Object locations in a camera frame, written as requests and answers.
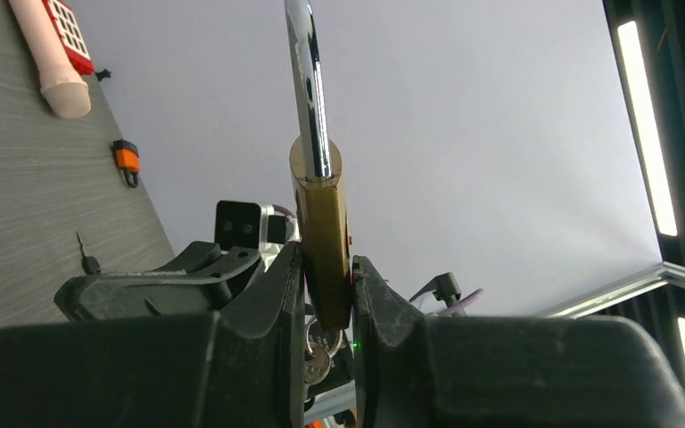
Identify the black headed key bunch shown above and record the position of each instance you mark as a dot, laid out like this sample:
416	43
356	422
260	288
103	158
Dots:
89	263

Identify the silver key bunch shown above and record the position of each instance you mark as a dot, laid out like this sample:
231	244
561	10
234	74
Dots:
320	348

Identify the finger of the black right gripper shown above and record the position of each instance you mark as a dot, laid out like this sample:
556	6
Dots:
196	256
154	293

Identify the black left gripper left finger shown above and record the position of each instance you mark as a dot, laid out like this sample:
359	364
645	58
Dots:
240	367

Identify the small orange padlock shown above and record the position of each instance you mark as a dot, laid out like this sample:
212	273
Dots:
126	158

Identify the brass padlock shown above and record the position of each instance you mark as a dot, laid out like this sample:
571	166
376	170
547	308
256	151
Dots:
317	171

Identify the black knob on rail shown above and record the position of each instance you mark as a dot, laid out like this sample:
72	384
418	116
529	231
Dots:
102	74

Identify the red block with holes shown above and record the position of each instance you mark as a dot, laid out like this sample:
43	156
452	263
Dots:
66	26

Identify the beige wooden rolling pin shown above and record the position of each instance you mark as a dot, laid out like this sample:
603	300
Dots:
65	91

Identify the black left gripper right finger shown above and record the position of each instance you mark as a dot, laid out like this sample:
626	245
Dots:
415	370

